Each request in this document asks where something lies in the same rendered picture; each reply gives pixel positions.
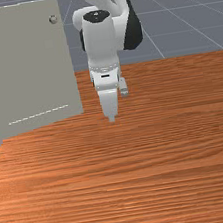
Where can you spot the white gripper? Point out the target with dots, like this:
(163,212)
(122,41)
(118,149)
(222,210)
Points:
(106,84)

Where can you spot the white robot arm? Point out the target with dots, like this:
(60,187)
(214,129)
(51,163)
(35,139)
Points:
(100,37)

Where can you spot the pale grey cabinet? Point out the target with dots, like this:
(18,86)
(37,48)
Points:
(22,66)

